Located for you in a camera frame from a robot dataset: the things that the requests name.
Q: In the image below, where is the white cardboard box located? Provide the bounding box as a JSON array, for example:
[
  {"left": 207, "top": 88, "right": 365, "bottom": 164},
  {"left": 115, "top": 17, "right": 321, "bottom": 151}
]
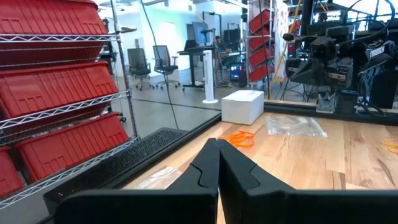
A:
[{"left": 221, "top": 90, "right": 264, "bottom": 126}]

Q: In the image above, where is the computer monitor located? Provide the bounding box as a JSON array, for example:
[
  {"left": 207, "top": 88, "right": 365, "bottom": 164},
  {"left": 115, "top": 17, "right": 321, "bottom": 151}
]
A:
[{"left": 186, "top": 21, "right": 214, "bottom": 47}]

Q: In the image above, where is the black perforated floor mat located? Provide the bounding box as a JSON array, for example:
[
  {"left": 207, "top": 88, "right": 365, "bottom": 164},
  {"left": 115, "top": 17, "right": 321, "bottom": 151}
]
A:
[{"left": 71, "top": 126, "right": 189, "bottom": 190}]

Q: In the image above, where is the thin yellow rubber band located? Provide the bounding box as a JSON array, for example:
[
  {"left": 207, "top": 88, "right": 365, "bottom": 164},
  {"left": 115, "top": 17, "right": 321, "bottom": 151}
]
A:
[{"left": 381, "top": 138, "right": 398, "bottom": 156}]

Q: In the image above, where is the yellow extension cable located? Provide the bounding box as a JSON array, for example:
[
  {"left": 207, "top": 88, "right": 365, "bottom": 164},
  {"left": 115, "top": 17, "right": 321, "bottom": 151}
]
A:
[{"left": 269, "top": 0, "right": 302, "bottom": 91}]

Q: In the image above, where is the desktop computer with lights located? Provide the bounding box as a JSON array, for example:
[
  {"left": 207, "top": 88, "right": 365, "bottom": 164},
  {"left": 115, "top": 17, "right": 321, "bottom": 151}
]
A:
[{"left": 229, "top": 62, "right": 248, "bottom": 88}]

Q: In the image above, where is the orange rubber band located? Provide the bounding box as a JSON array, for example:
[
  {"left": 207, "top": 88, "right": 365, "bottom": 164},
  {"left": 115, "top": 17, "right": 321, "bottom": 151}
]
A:
[
  {"left": 228, "top": 132, "right": 255, "bottom": 149},
  {"left": 218, "top": 129, "right": 254, "bottom": 141}
]

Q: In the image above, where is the chrome wire shelf rack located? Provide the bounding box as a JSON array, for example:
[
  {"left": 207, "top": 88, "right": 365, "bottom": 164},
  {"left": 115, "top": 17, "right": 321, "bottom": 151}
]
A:
[
  {"left": 0, "top": 0, "right": 140, "bottom": 212},
  {"left": 244, "top": 0, "right": 277, "bottom": 101}
]

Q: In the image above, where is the grey metal mounting bracket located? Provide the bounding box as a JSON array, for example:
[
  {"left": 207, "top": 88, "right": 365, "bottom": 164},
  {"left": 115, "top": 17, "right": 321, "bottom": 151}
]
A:
[{"left": 315, "top": 89, "right": 336, "bottom": 114}]

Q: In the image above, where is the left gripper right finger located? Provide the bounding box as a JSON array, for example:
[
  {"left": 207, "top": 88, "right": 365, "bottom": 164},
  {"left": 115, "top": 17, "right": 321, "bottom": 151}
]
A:
[{"left": 217, "top": 138, "right": 398, "bottom": 224}]

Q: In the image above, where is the clear zip bag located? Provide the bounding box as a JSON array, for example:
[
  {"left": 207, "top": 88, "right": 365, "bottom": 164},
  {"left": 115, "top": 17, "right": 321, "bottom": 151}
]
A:
[
  {"left": 265, "top": 114, "right": 329, "bottom": 139},
  {"left": 135, "top": 166, "right": 183, "bottom": 190}
]

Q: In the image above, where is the red plastic storage bin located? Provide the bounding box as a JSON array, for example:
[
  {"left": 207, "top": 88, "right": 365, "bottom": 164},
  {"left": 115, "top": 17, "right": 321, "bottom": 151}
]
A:
[
  {"left": 248, "top": 8, "right": 272, "bottom": 34},
  {"left": 0, "top": 0, "right": 109, "bottom": 67},
  {"left": 248, "top": 29, "right": 271, "bottom": 51},
  {"left": 248, "top": 46, "right": 274, "bottom": 68},
  {"left": 0, "top": 61, "right": 119, "bottom": 121},
  {"left": 0, "top": 146, "right": 25, "bottom": 198},
  {"left": 14, "top": 112, "right": 130, "bottom": 184},
  {"left": 248, "top": 63, "right": 274, "bottom": 83}
]

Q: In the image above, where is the black standing desk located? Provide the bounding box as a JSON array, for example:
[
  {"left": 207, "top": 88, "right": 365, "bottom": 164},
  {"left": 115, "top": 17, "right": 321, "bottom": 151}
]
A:
[{"left": 177, "top": 39, "right": 218, "bottom": 91}]

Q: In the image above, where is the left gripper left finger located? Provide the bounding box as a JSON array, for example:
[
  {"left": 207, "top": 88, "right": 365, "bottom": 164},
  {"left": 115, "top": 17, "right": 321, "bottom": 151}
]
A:
[{"left": 55, "top": 138, "right": 220, "bottom": 224}]

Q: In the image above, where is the thin black hanging cable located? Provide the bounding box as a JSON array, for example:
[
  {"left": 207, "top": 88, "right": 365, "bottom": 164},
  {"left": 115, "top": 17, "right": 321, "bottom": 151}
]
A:
[{"left": 139, "top": 0, "right": 180, "bottom": 130}]

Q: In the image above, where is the black mesh office chair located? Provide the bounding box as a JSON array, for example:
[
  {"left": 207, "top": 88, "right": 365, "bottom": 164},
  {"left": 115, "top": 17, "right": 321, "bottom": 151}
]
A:
[
  {"left": 152, "top": 45, "right": 181, "bottom": 90},
  {"left": 126, "top": 47, "right": 154, "bottom": 92}
]

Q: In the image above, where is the white tower fan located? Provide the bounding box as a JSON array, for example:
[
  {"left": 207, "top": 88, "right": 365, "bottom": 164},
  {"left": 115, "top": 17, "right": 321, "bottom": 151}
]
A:
[{"left": 201, "top": 49, "right": 219, "bottom": 105}]

